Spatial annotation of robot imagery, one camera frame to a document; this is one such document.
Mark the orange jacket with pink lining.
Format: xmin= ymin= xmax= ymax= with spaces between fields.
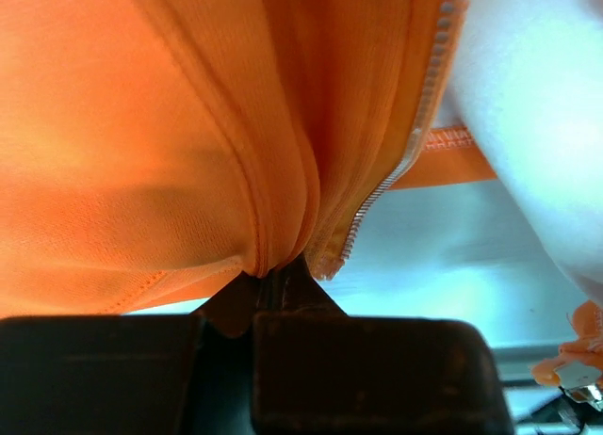
xmin=1 ymin=0 xmax=602 ymax=388

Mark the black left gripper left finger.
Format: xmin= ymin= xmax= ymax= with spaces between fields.
xmin=187 ymin=274 xmax=262 ymax=434

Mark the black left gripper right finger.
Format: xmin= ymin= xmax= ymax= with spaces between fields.
xmin=268 ymin=258 xmax=346 ymax=316

